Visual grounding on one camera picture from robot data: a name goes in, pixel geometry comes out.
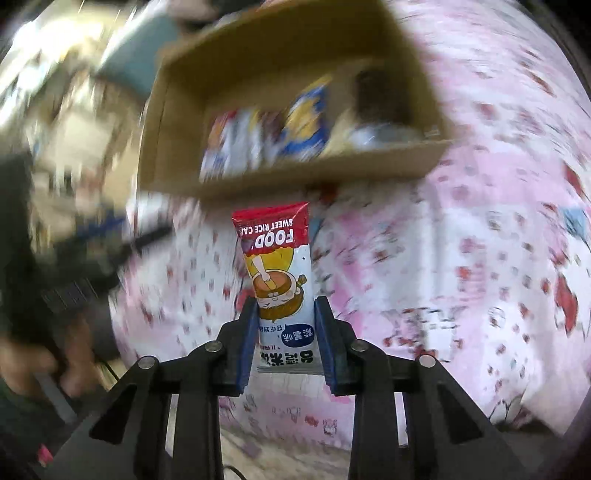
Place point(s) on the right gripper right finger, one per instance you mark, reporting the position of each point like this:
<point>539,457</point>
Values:
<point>354,367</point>

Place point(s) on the black snack packet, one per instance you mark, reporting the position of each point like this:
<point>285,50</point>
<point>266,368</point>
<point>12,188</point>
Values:
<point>378,98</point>

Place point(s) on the teal cushion on left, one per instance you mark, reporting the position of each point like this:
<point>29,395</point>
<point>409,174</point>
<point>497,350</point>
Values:
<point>131,58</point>

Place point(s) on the clear small snack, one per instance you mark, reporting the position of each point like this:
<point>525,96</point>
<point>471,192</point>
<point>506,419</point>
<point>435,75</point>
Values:
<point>379,136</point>

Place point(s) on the blue yellow snack bag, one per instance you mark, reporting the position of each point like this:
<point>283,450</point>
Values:
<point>305,129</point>

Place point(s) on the brown cardboard box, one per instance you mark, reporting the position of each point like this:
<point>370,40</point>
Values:
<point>263,59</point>

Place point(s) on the pink cartoon bed sheet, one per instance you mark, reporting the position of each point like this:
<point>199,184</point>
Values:
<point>484,263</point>

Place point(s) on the person's left hand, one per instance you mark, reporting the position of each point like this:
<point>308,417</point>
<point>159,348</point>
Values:
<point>20,363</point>

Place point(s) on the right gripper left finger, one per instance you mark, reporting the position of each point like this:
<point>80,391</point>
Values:
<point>219,368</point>

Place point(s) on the red rice cake packet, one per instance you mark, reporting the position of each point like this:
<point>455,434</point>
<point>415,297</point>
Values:
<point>234,145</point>
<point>277,255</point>

